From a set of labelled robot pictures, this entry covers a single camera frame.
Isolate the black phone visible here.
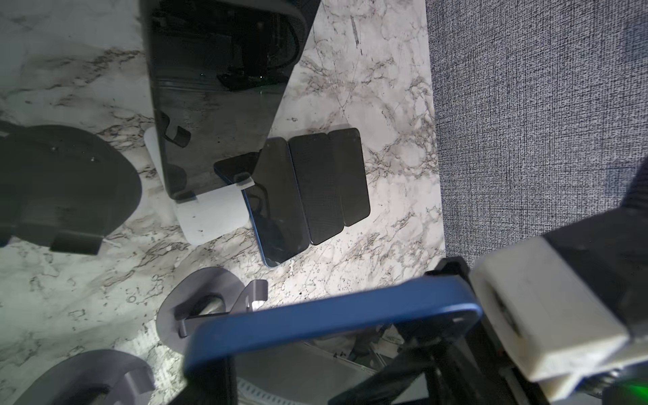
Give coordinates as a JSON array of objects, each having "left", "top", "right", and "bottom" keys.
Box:
[
  {"left": 214, "top": 138, "right": 311, "bottom": 268},
  {"left": 289, "top": 133, "right": 344, "bottom": 246},
  {"left": 140, "top": 1, "right": 320, "bottom": 202},
  {"left": 183, "top": 275, "right": 483, "bottom": 376},
  {"left": 328, "top": 128, "right": 371, "bottom": 226}
]

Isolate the grey round stand left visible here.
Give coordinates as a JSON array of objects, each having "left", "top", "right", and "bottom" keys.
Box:
[{"left": 16, "top": 349, "right": 155, "bottom": 404}]

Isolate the white stand centre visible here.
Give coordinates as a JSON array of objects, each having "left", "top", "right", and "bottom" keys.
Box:
[{"left": 165, "top": 141, "right": 255, "bottom": 246}]

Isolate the dark round stand centre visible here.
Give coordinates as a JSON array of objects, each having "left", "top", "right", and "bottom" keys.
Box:
[{"left": 1, "top": 121, "right": 142, "bottom": 255}]

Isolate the grey round stand right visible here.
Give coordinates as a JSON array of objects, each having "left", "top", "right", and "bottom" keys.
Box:
[{"left": 156, "top": 267, "right": 268, "bottom": 354}]

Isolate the grey round stand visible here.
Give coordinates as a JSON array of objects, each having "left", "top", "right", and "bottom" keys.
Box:
[
  {"left": 156, "top": 267, "right": 268, "bottom": 354},
  {"left": 16, "top": 349, "right": 155, "bottom": 404}
]

